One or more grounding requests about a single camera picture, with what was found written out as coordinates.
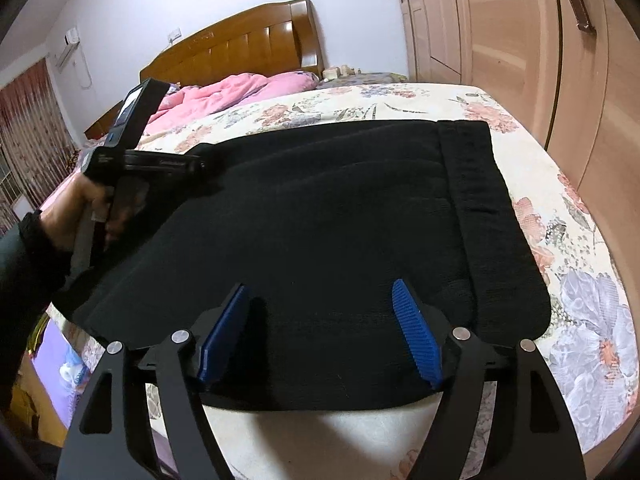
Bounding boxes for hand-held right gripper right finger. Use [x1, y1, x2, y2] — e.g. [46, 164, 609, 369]
[391, 278, 587, 480]

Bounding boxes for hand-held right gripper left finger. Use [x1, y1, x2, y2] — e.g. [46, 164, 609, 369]
[56, 282, 251, 480]

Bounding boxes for black pants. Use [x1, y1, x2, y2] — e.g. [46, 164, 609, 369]
[52, 120, 551, 411]

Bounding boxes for person's left forearm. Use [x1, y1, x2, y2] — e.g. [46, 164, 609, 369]
[0, 210, 76, 411]

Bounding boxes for person's left hand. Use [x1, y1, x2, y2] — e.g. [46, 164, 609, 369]
[40, 172, 132, 256]

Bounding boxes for wooden nightstand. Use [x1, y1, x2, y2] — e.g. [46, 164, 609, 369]
[84, 110, 126, 141]

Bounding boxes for pink blanket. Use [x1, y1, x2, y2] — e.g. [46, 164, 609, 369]
[145, 72, 321, 136]

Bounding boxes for red patterned curtain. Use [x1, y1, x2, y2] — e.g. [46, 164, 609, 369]
[0, 57, 81, 221]

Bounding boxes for white air conditioner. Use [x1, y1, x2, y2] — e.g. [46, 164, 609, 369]
[50, 27, 81, 68]

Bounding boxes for wooden headboard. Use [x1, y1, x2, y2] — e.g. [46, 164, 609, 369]
[139, 0, 325, 86]

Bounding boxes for bed with floral sheet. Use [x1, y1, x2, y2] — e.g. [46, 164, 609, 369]
[20, 82, 633, 480]

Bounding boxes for purple cloth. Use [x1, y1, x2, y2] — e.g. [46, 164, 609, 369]
[30, 310, 101, 431]

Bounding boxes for person's dark clothing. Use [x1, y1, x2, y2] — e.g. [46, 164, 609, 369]
[0, 400, 66, 480]

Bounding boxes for wooden wardrobe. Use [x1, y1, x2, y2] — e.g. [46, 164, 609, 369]
[392, 0, 640, 281]

